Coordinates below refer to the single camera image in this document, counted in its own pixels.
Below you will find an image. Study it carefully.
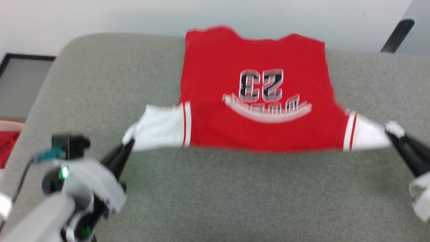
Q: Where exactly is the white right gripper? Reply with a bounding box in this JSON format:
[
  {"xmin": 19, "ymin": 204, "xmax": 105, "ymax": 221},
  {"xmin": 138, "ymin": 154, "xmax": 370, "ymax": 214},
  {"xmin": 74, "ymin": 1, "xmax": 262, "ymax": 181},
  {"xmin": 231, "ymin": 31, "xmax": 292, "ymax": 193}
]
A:
[{"xmin": 385, "ymin": 130, "xmax": 430, "ymax": 223}]

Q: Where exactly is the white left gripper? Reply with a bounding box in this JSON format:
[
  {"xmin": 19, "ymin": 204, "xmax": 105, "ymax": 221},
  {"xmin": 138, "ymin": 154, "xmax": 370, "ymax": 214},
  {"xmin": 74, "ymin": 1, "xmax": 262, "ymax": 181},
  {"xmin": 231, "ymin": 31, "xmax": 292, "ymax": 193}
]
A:
[{"xmin": 41, "ymin": 138, "xmax": 135, "ymax": 222}]

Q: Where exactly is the red and white jersey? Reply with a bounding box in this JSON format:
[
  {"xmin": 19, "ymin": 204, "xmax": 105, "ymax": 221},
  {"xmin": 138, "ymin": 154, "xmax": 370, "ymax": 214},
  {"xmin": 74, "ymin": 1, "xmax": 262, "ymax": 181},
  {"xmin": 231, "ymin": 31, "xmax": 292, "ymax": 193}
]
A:
[{"xmin": 122, "ymin": 25, "xmax": 405, "ymax": 153}]

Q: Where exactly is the red cloth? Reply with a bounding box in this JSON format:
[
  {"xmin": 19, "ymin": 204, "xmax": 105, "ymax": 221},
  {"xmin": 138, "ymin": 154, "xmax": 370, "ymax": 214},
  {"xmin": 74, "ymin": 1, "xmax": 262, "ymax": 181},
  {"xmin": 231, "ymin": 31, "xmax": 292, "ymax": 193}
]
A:
[{"xmin": 0, "ymin": 130, "xmax": 21, "ymax": 169}]

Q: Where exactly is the pink laundry basket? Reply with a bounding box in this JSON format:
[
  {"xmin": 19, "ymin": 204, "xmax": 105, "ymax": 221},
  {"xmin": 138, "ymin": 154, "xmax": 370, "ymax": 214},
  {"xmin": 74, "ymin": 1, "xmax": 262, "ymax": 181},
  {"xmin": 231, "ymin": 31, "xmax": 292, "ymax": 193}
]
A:
[{"xmin": 0, "ymin": 117, "xmax": 27, "ymax": 175}]

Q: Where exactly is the grey fabric sofa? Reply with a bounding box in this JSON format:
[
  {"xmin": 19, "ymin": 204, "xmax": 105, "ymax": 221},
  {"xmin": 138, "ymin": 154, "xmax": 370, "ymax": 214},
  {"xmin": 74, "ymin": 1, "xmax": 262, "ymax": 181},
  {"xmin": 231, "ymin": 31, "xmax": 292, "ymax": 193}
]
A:
[{"xmin": 0, "ymin": 33, "xmax": 430, "ymax": 242}]

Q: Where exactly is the black framed grey panel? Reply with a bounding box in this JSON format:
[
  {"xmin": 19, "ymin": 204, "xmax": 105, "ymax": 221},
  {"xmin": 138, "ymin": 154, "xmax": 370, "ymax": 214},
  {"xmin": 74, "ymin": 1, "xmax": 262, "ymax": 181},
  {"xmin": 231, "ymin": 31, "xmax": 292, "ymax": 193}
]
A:
[{"xmin": 0, "ymin": 53, "xmax": 56, "ymax": 120}]

